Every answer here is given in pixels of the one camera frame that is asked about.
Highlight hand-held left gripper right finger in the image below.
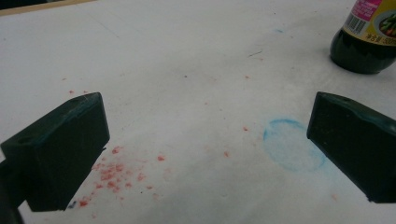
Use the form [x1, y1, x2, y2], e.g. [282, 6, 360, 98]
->
[306, 91, 396, 204]

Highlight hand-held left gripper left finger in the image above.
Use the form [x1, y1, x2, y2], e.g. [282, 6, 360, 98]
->
[0, 91, 111, 213]

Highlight dark sauce bottle yellow label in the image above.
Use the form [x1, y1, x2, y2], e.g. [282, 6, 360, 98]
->
[330, 0, 396, 75]

